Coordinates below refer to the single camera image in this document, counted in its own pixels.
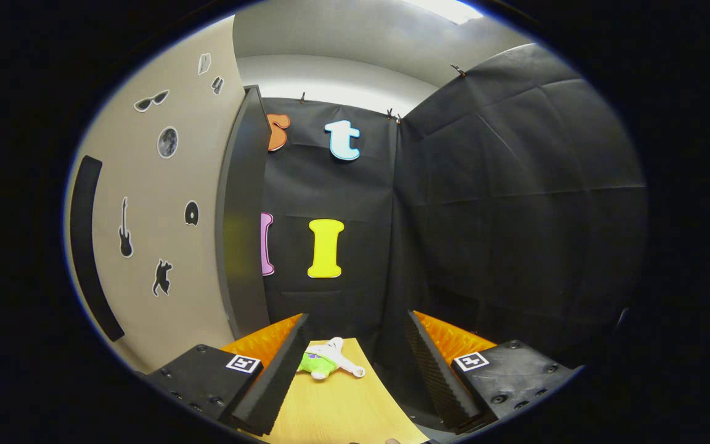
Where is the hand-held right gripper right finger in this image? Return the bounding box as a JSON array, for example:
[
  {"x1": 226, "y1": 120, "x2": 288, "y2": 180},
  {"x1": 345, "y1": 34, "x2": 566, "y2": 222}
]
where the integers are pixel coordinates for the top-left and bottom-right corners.
[{"x1": 407, "y1": 310, "x2": 581, "y2": 434}]

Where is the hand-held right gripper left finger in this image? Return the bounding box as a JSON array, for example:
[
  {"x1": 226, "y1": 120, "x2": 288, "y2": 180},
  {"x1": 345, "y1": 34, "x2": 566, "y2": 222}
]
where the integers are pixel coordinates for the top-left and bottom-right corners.
[{"x1": 143, "y1": 313, "x2": 311, "y2": 437}]

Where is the beige cabinet door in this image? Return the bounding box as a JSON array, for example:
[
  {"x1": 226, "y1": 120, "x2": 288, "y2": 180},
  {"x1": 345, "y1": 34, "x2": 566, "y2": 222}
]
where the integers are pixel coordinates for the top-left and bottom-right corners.
[{"x1": 64, "y1": 15, "x2": 248, "y2": 375}]

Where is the green and white plush toy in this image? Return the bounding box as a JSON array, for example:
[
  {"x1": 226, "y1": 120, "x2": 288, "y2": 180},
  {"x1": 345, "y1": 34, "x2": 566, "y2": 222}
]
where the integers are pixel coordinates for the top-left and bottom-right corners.
[{"x1": 296, "y1": 336, "x2": 367, "y2": 381}]

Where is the black backdrop cloth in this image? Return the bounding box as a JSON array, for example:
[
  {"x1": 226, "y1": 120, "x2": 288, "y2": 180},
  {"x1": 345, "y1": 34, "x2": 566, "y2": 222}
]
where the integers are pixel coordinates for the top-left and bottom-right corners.
[{"x1": 256, "y1": 42, "x2": 650, "y2": 372}]

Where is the long ceiling light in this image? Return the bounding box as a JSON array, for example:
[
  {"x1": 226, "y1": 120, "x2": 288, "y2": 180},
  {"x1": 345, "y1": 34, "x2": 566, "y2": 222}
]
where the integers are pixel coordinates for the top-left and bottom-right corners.
[{"x1": 401, "y1": 0, "x2": 486, "y2": 26}]

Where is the black door handle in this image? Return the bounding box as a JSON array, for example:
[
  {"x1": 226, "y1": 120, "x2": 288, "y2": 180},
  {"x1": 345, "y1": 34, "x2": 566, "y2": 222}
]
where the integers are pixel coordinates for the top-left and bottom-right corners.
[{"x1": 69, "y1": 155, "x2": 126, "y2": 343}]

